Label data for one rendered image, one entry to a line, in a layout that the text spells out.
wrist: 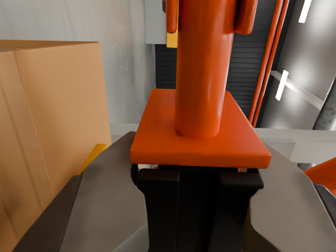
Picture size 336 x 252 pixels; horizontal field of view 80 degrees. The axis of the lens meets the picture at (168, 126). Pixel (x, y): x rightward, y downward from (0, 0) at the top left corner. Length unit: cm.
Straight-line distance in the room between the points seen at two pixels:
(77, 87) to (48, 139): 8
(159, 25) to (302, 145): 653
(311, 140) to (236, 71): 1008
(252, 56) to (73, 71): 1128
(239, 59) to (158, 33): 514
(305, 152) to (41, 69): 145
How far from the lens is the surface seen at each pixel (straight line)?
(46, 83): 22
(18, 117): 19
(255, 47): 1140
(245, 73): 1154
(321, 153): 157
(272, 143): 131
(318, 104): 849
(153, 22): 746
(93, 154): 30
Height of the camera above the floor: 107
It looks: 2 degrees down
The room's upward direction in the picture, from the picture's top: 92 degrees clockwise
